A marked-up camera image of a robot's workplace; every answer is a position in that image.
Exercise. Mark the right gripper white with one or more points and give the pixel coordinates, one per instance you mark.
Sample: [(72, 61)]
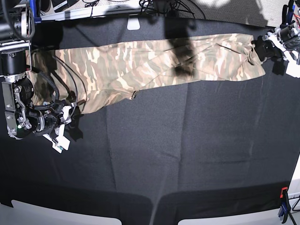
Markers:
[(60, 128)]

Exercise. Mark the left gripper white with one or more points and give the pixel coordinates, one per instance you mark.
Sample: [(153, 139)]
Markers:
[(288, 43)]

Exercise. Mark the camouflage t-shirt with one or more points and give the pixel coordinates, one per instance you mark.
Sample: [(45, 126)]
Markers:
[(103, 75)]

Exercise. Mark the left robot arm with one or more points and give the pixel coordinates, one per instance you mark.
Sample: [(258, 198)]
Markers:
[(290, 19)]

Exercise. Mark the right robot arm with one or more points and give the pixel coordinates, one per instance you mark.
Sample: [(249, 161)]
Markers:
[(23, 117)]

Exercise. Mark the black table cloth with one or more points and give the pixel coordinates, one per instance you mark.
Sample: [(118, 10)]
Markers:
[(198, 150)]

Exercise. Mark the orange blue clamp right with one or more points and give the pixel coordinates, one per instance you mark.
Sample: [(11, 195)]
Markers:
[(285, 207)]

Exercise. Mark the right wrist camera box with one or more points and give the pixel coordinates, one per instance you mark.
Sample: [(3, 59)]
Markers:
[(60, 143)]

